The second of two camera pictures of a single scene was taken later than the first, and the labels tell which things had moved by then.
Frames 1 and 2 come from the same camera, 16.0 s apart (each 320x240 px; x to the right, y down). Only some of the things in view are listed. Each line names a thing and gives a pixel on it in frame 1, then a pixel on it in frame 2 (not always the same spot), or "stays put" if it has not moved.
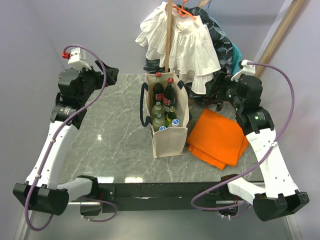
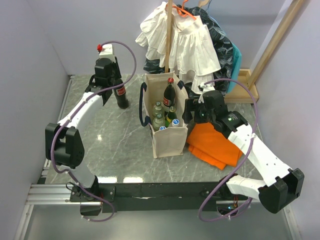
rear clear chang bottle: x=158 y=108 stays put
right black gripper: x=219 y=79 -> x=193 y=105
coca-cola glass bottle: x=158 y=89 -> x=120 y=93
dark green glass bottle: x=171 y=115 stays put
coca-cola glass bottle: x=169 y=96 stays put
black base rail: x=165 y=196 stays put
